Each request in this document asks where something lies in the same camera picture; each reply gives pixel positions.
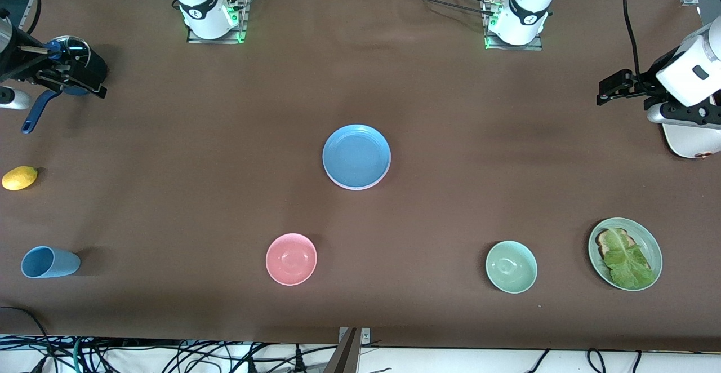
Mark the brown crust bread slice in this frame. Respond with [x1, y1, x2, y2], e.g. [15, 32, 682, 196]
[595, 228, 654, 275]

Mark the blue cup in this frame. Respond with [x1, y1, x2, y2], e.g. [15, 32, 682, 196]
[21, 246, 81, 279]

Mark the blue saucepan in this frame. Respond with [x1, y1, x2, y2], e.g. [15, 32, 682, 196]
[21, 35, 109, 135]

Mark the pink deep bowl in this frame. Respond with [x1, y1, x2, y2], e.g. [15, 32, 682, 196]
[265, 233, 318, 287]

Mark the glass lid blue knob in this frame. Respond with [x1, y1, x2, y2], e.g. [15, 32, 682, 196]
[50, 35, 92, 70]

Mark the yellow lemon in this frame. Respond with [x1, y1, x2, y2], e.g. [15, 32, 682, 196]
[2, 166, 39, 191]

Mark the green lettuce leaf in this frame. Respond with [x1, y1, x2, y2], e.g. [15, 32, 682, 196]
[603, 228, 657, 290]

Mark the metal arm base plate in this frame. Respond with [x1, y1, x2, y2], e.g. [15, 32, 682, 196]
[186, 0, 250, 45]
[483, 0, 545, 52]

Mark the metal table edge bracket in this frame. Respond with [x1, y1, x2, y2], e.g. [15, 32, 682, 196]
[323, 327, 372, 373]

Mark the blue shallow bowl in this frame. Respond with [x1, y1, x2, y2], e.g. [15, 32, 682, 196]
[322, 124, 391, 189]

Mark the green ribbed plate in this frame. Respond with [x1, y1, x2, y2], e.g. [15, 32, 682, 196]
[588, 217, 664, 292]

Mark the green deep bowl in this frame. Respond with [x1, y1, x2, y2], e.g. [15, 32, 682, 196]
[485, 241, 538, 294]

